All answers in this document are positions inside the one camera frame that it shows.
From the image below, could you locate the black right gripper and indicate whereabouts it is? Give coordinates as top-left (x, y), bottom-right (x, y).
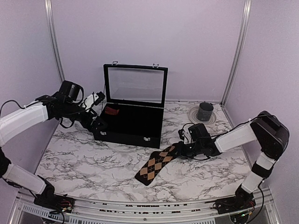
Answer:
top-left (170, 141), bottom-right (203, 159)

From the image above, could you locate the maroon striped sock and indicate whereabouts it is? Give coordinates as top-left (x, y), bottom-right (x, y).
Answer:
top-left (104, 106), bottom-right (119, 116)

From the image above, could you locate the brown argyle sock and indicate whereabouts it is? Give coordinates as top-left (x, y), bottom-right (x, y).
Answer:
top-left (135, 142), bottom-right (183, 186)

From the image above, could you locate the black display case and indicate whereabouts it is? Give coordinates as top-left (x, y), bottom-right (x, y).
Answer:
top-left (94, 63), bottom-right (168, 148)

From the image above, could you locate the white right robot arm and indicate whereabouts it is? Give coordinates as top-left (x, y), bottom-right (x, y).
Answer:
top-left (174, 111), bottom-right (290, 209)

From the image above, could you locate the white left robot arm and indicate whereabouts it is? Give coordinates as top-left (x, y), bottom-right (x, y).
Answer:
top-left (0, 81), bottom-right (107, 210)

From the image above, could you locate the beige ceramic plate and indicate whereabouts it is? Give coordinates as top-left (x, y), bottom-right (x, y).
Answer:
top-left (187, 105), bottom-right (216, 126)

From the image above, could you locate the dark grey ceramic mug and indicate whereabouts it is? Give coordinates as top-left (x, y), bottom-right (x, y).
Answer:
top-left (197, 102), bottom-right (214, 122)

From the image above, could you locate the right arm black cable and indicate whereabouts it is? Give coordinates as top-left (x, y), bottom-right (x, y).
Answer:
top-left (210, 112), bottom-right (274, 140)

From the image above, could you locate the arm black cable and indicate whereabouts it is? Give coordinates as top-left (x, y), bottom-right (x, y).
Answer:
top-left (0, 99), bottom-right (40, 117)
top-left (210, 112), bottom-right (274, 140)

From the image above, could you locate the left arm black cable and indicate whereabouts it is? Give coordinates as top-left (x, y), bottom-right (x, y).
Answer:
top-left (0, 99), bottom-right (40, 117)

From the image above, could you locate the aluminium front rail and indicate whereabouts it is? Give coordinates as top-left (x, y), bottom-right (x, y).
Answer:
top-left (8, 188), bottom-right (281, 224)

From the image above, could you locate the right aluminium corner post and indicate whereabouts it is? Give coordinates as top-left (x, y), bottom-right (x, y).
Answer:
top-left (221, 0), bottom-right (252, 107)

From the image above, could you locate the aluminium corner post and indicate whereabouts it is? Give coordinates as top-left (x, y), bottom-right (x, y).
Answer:
top-left (221, 0), bottom-right (252, 107)
top-left (44, 0), bottom-right (65, 84)

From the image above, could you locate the left aluminium corner post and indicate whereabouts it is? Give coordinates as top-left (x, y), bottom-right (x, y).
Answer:
top-left (44, 0), bottom-right (65, 84)

